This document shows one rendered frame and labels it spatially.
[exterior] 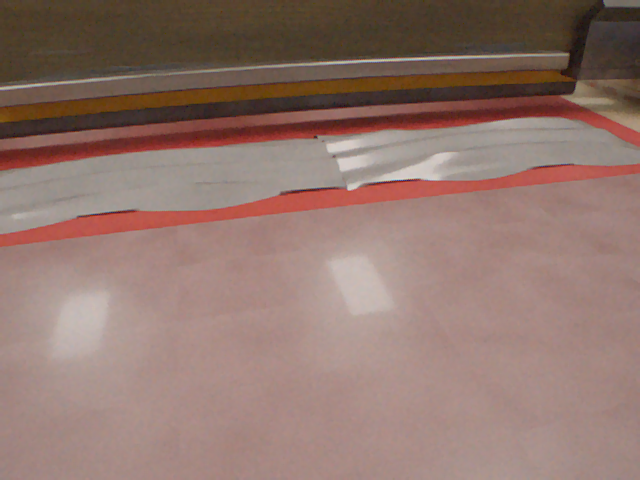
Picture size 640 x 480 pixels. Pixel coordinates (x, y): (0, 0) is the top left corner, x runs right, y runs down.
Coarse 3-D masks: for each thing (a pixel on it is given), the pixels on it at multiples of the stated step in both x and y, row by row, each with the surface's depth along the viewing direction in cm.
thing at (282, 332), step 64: (128, 128) 31; (192, 128) 30; (256, 128) 30; (320, 192) 22; (0, 256) 18; (64, 256) 18; (128, 256) 18; (192, 256) 18; (256, 256) 18; (320, 256) 18; (384, 256) 18; (0, 320) 15; (64, 320) 15; (128, 320) 15; (192, 320) 15; (256, 320) 15; (320, 320) 15; (384, 320) 15; (0, 384) 12; (64, 384) 13; (128, 384) 13; (192, 384) 13; (256, 384) 13; (320, 384) 13; (384, 384) 13; (448, 384) 13; (0, 448) 11; (64, 448) 11; (128, 448) 11; (192, 448) 11; (256, 448) 11; (320, 448) 11; (384, 448) 11; (448, 448) 11; (512, 448) 11
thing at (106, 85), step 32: (224, 64) 27; (256, 64) 27; (288, 64) 27; (320, 64) 27; (352, 64) 28; (384, 64) 28; (416, 64) 29; (448, 64) 29; (480, 64) 30; (512, 64) 30; (544, 64) 31; (0, 96) 24; (32, 96) 25; (64, 96) 25; (96, 96) 26
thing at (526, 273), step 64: (320, 128) 30; (384, 128) 30; (384, 192) 22; (448, 192) 22; (512, 192) 22; (576, 192) 22; (448, 256) 18; (512, 256) 18; (576, 256) 18; (448, 320) 15; (512, 320) 15; (576, 320) 15; (512, 384) 12; (576, 384) 12; (576, 448) 11
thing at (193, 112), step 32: (320, 96) 31; (352, 96) 31; (384, 96) 32; (416, 96) 32; (448, 96) 33; (480, 96) 33; (512, 96) 34; (0, 128) 27; (32, 128) 28; (64, 128) 28; (96, 128) 29
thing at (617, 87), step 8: (584, 80) 40; (592, 80) 39; (600, 80) 39; (608, 80) 38; (616, 80) 37; (624, 80) 36; (632, 80) 36; (600, 88) 39; (608, 88) 38; (616, 88) 37; (624, 88) 36; (632, 88) 36; (624, 96) 36; (632, 96) 36
